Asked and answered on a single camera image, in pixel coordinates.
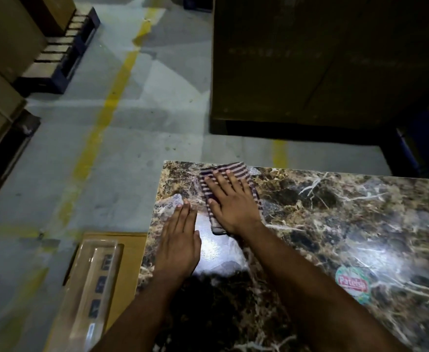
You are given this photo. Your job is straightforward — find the round green red sticker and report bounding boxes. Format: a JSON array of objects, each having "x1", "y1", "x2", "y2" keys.
[{"x1": 334, "y1": 265, "x2": 372, "y2": 304}]

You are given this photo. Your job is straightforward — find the checked cloth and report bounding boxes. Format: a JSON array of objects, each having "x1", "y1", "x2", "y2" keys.
[{"x1": 199, "y1": 161, "x2": 265, "y2": 236}]

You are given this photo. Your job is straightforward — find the person's right forearm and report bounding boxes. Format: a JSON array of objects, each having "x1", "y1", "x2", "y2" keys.
[{"x1": 243, "y1": 223, "x2": 410, "y2": 352}]

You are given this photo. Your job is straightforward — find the person's left hand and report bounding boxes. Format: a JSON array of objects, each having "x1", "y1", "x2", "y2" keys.
[{"x1": 154, "y1": 200, "x2": 202, "y2": 283}]

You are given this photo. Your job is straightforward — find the person's left forearm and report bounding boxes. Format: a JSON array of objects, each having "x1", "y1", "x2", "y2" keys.
[{"x1": 89, "y1": 274, "x2": 186, "y2": 352}]

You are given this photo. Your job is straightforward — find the dark floor pallet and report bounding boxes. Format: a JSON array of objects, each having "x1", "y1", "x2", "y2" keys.
[{"x1": 0, "y1": 110, "x2": 42, "y2": 220}]

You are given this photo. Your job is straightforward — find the brown cardboard box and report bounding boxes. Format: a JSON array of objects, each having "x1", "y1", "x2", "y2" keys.
[{"x1": 18, "y1": 0, "x2": 77, "y2": 37}]

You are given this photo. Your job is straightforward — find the blue pallet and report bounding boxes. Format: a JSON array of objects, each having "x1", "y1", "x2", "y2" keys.
[{"x1": 12, "y1": 7, "x2": 102, "y2": 96}]

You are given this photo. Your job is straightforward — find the marble pattern table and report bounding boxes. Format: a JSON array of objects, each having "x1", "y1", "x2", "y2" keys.
[{"x1": 135, "y1": 160, "x2": 429, "y2": 352}]

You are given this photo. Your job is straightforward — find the large dark cardboard box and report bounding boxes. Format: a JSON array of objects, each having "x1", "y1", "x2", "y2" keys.
[{"x1": 210, "y1": 0, "x2": 429, "y2": 145}]

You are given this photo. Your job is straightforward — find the person's right hand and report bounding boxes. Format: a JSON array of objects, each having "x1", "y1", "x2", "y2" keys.
[{"x1": 204, "y1": 169, "x2": 265, "y2": 237}]

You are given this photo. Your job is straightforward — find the clear plastic tray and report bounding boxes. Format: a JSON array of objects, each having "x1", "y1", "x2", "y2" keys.
[{"x1": 47, "y1": 238, "x2": 124, "y2": 352}]

